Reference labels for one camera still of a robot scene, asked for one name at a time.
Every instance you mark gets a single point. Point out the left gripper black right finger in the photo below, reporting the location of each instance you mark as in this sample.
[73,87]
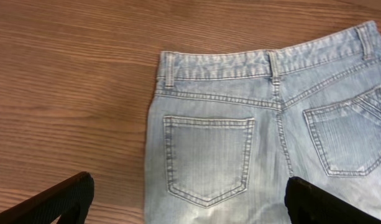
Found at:
[309,204]

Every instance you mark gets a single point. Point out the light blue denim shorts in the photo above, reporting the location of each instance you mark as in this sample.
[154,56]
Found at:
[226,131]

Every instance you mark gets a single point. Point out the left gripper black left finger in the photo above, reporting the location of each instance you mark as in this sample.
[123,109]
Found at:
[67,202]

